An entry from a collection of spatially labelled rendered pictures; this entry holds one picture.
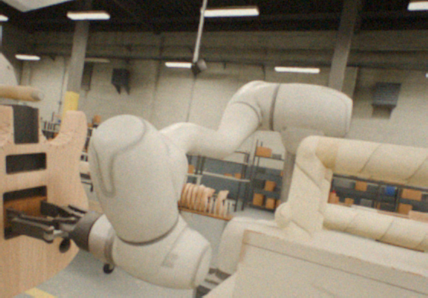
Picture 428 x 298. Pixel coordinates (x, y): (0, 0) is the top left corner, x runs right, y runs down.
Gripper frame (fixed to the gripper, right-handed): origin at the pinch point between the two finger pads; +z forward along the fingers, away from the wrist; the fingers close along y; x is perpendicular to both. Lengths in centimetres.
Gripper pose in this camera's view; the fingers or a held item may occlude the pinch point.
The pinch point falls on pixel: (28, 212)
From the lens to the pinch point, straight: 78.5
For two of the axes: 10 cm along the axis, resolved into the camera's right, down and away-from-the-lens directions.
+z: -9.0, -1.7, 4.1
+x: 0.9, -9.8, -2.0
